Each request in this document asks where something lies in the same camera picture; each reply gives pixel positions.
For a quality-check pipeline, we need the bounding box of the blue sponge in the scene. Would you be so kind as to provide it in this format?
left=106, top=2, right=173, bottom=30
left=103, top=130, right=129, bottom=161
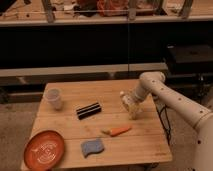
left=81, top=138, right=105, bottom=158

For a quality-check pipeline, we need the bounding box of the black cable on floor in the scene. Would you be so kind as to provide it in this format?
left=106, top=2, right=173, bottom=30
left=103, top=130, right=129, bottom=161
left=156, top=103, right=173, bottom=146

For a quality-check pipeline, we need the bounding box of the translucent plastic cup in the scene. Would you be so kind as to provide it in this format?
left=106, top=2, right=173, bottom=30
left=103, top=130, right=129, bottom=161
left=44, top=88, right=63, bottom=110

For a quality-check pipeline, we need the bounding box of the orange ceramic bowl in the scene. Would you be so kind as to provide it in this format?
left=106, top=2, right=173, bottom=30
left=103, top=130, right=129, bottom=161
left=24, top=130, right=65, bottom=171

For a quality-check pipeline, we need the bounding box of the wooden table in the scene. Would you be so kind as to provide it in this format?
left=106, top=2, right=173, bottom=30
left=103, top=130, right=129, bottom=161
left=31, top=79, right=172, bottom=169

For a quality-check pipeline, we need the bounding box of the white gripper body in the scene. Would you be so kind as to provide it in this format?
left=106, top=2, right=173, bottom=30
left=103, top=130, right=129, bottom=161
left=127, top=97, right=142, bottom=119

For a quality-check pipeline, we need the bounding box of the white plastic bottle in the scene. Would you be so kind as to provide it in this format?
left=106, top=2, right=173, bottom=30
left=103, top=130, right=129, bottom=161
left=120, top=91, right=140, bottom=120

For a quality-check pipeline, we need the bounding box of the black box right background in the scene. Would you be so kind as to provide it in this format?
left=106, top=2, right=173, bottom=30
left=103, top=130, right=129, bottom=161
left=165, top=44, right=213, bottom=73

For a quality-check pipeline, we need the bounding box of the orange toy carrot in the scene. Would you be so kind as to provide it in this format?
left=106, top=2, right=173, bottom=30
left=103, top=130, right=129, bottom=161
left=102, top=125, right=132, bottom=137

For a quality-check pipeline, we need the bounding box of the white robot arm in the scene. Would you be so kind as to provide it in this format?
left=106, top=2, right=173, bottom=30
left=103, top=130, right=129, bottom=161
left=121, top=72, right=213, bottom=171

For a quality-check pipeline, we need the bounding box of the black striped box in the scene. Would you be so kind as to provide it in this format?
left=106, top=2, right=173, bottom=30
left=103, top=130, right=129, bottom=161
left=76, top=103, right=102, bottom=120

